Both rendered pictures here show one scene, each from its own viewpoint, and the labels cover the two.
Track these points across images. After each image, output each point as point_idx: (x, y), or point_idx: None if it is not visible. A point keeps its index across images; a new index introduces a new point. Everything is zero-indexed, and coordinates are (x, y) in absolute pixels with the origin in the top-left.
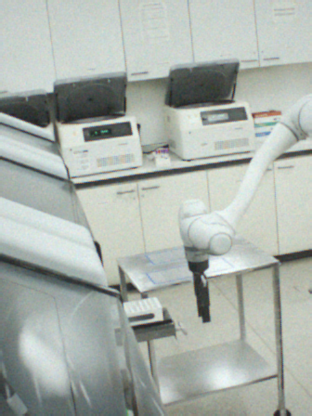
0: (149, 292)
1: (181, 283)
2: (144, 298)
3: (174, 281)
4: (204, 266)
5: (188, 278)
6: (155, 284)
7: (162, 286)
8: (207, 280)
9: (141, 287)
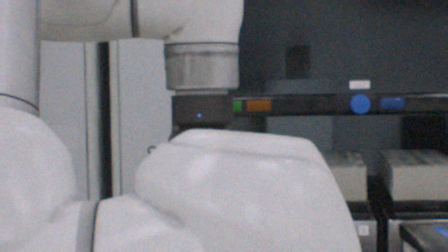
0: (402, 234)
1: (416, 241)
2: (401, 248)
3: (433, 234)
4: (172, 111)
5: (447, 241)
6: (433, 227)
7: (409, 230)
8: (149, 146)
9: (427, 223)
